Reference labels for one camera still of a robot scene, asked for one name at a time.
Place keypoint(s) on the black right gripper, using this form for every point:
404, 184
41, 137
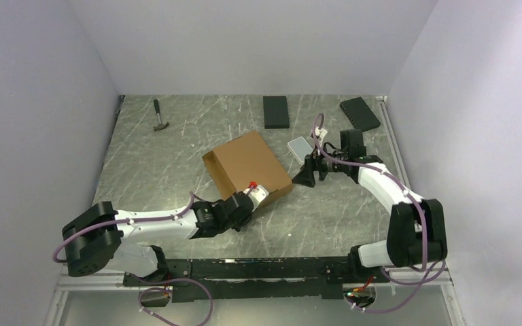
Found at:
306, 176

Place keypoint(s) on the brown cardboard box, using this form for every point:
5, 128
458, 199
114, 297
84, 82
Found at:
235, 164

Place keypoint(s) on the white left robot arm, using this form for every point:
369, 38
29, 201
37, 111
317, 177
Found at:
103, 237

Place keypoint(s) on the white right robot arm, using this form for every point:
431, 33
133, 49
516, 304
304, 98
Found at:
416, 232

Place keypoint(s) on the white grey router box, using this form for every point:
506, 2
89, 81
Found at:
299, 148

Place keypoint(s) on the small black box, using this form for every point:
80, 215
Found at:
276, 114

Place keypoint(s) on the black hammer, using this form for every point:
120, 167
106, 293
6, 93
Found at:
161, 123

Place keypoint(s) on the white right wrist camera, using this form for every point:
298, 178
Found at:
319, 133

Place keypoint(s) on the black flat network switch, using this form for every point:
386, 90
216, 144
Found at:
359, 114

